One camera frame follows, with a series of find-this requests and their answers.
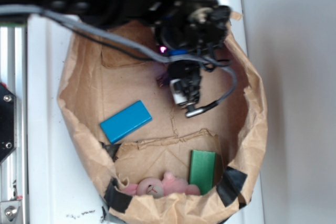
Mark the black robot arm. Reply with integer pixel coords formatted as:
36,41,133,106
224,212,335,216
1,0,231,117

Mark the black tape strip right side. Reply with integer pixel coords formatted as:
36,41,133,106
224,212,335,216
216,166,248,207

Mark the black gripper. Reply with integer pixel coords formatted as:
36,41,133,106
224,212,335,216
155,6,233,109

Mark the blue wooden block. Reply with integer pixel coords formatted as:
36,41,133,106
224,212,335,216
100,101,152,144

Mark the aluminium extrusion rail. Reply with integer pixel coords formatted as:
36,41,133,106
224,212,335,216
1,24,29,223

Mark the brown paper bag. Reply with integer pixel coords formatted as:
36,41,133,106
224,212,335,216
58,33,268,223

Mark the black tape strip front left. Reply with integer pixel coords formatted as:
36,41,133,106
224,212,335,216
100,206,124,224

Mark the pink plush toy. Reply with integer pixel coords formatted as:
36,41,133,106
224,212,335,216
121,172,201,198

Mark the grey cable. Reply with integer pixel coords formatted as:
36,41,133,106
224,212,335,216
0,5,238,119

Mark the green wooden block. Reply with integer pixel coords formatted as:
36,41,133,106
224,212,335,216
189,150,216,195

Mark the black tape strip on rim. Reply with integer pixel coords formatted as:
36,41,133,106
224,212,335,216
103,178,133,214

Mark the black octagonal mount plate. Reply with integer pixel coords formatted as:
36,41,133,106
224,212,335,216
0,82,17,164

